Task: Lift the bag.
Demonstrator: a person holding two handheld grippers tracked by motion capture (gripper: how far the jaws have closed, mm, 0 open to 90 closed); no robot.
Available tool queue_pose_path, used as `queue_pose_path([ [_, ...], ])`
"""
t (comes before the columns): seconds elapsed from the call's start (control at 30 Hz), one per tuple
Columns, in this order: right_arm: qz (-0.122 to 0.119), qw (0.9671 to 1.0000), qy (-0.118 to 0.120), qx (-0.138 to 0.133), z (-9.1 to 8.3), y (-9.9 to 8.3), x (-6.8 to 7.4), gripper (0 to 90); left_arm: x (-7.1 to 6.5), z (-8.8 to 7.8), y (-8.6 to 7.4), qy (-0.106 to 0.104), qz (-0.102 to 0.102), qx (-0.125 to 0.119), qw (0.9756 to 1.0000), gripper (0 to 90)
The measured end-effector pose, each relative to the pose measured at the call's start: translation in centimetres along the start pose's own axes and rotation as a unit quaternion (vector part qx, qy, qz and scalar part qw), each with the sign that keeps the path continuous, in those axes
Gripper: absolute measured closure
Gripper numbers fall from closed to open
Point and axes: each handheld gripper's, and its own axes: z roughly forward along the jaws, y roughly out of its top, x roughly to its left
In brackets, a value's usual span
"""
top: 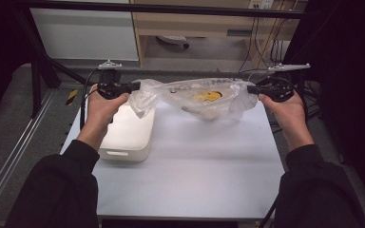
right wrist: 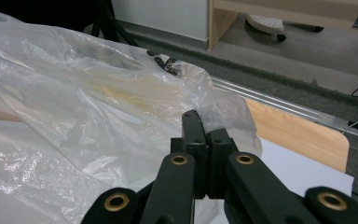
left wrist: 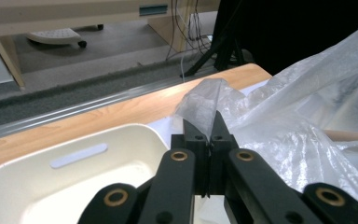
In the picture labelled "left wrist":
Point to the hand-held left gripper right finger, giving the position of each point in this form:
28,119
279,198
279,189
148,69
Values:
220,143

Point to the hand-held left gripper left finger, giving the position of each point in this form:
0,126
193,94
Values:
200,146

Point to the clear printed plastic bag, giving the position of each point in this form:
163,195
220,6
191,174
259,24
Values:
292,124

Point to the white plastic basin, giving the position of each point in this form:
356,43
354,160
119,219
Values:
74,186

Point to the black metal stand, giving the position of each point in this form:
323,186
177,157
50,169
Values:
220,46

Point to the black curtain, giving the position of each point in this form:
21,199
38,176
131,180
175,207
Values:
307,31

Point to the wooden desk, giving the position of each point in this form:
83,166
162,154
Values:
74,15

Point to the white wheeled chair base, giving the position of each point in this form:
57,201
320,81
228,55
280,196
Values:
56,35

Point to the aluminium rail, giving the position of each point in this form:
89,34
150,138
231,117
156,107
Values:
74,109

